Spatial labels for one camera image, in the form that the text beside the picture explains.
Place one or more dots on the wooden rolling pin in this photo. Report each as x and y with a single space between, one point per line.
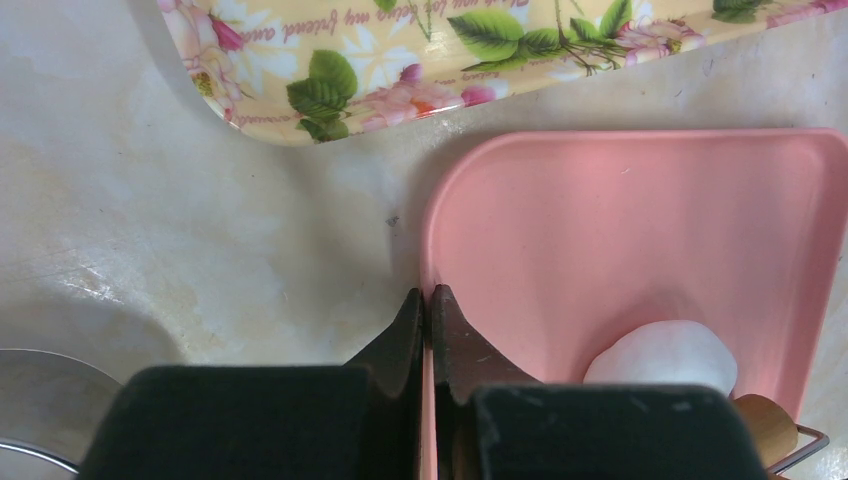
781 443

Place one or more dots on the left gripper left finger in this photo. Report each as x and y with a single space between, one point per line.
357 420

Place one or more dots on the white dough ball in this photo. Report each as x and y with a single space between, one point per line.
678 352

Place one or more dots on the floral yellow tray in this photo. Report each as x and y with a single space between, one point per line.
306 72

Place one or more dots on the pink plastic tray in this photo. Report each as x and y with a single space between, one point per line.
557 244

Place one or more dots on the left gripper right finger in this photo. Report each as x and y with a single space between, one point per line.
494 421

